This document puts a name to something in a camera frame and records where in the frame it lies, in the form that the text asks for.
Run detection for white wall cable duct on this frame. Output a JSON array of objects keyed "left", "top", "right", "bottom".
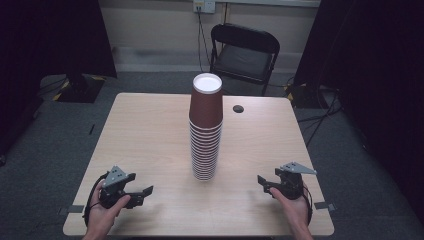
[{"left": 215, "top": 0, "right": 322, "bottom": 9}]

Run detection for person's right hand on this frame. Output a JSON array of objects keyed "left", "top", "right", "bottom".
[{"left": 268, "top": 186, "right": 312, "bottom": 232}]

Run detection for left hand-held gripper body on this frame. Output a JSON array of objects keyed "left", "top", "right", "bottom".
[{"left": 99, "top": 165, "right": 136, "bottom": 210}]

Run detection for dark curtain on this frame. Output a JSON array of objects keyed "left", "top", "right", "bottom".
[
  {"left": 0, "top": 0, "right": 118, "bottom": 159},
  {"left": 292, "top": 0, "right": 424, "bottom": 228}
]

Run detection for person's left hand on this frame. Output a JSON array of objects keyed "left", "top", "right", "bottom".
[{"left": 86, "top": 179, "right": 132, "bottom": 232}]

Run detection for black stand base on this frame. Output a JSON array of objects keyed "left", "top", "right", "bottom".
[
  {"left": 52, "top": 73, "right": 107, "bottom": 104},
  {"left": 285, "top": 82, "right": 322, "bottom": 110}
]

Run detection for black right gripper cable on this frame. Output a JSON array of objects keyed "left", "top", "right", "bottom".
[{"left": 301, "top": 181, "right": 314, "bottom": 226}]

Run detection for black wall socket cable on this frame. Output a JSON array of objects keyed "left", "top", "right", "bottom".
[{"left": 196, "top": 9, "right": 213, "bottom": 80}]

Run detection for white wall socket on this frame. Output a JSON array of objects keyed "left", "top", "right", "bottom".
[{"left": 192, "top": 0, "right": 217, "bottom": 15}]

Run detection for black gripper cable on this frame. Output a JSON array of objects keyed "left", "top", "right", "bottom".
[
  {"left": 301, "top": 181, "right": 314, "bottom": 226},
  {"left": 82, "top": 171, "right": 111, "bottom": 228}
]

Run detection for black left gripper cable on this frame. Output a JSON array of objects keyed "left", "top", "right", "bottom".
[{"left": 82, "top": 171, "right": 111, "bottom": 228}]

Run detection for stack of brown paper cups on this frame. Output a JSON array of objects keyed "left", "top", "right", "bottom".
[{"left": 188, "top": 72, "right": 224, "bottom": 182}]

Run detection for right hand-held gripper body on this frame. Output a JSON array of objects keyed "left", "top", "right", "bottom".
[{"left": 273, "top": 161, "right": 318, "bottom": 201}]

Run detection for black folding chair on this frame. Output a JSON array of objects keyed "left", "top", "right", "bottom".
[{"left": 209, "top": 23, "right": 281, "bottom": 97}]

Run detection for black floor cables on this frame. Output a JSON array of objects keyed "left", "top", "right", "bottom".
[{"left": 296, "top": 84, "right": 345, "bottom": 148}]

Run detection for grey tape strip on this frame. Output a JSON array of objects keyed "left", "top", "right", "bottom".
[
  {"left": 57, "top": 204, "right": 85, "bottom": 216},
  {"left": 313, "top": 201, "right": 337, "bottom": 213}
]

